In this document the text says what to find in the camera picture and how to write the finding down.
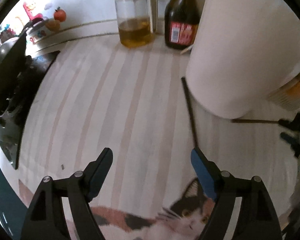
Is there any black chopstick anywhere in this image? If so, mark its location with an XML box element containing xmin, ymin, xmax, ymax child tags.
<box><xmin>231</xmin><ymin>119</ymin><xmax>278</xmax><ymax>124</ymax></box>
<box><xmin>180</xmin><ymin>76</ymin><xmax>199</xmax><ymax>151</ymax></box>

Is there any cat print table mat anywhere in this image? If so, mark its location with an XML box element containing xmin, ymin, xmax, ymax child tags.
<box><xmin>91</xmin><ymin>178</ymin><xmax>215</xmax><ymax>239</ymax></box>

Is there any white utensil holder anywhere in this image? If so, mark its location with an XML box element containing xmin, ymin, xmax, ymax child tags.
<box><xmin>186</xmin><ymin>0</ymin><xmax>300</xmax><ymax>119</ymax></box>

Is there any gas stove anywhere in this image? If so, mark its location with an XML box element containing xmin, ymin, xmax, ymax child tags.
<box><xmin>0</xmin><ymin>50</ymin><xmax>60</xmax><ymax>169</ymax></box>

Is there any dark soy sauce bottle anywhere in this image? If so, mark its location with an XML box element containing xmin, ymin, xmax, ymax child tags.
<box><xmin>164</xmin><ymin>0</ymin><xmax>200</xmax><ymax>50</ymax></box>

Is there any steel pot with lid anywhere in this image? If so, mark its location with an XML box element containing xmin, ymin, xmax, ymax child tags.
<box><xmin>0</xmin><ymin>18</ymin><xmax>44</xmax><ymax>73</ymax></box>

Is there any glass oil dispenser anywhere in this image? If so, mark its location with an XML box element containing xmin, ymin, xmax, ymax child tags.
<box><xmin>115</xmin><ymin>0</ymin><xmax>158</xmax><ymax>48</ymax></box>

